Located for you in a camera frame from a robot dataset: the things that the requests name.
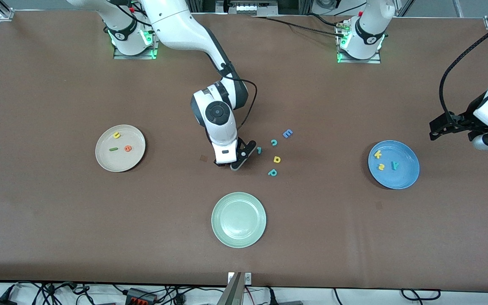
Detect blue plate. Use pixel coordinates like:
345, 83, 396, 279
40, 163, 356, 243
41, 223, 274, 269
368, 141, 420, 190

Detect pale green plate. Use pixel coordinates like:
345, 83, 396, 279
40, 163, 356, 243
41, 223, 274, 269
211, 192, 267, 249

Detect beige brown plate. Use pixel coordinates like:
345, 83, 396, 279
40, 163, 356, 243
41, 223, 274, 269
95, 125, 146, 173

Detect black orange power strip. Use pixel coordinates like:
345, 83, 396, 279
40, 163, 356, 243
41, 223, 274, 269
124, 288, 158, 305

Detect brown table cover cloth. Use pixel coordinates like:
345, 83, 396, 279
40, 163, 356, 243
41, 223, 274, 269
0, 9, 488, 293

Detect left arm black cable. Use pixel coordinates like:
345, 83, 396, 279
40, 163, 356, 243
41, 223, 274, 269
438, 26, 488, 125

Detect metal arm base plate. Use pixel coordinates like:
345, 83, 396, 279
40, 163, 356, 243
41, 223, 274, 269
113, 19, 160, 60
337, 19, 382, 64

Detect looped black floor cable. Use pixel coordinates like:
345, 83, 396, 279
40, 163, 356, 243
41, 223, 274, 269
400, 288, 441, 301

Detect black cable to arm base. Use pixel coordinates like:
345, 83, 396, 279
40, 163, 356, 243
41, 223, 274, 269
250, 14, 348, 39

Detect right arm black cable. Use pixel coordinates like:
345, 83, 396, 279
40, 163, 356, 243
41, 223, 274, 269
221, 64, 258, 130

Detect dark metal frame rack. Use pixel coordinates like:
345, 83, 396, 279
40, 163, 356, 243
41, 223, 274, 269
191, 0, 314, 17

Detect grey metal camera pole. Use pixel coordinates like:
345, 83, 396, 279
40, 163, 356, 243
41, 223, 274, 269
218, 272, 244, 305

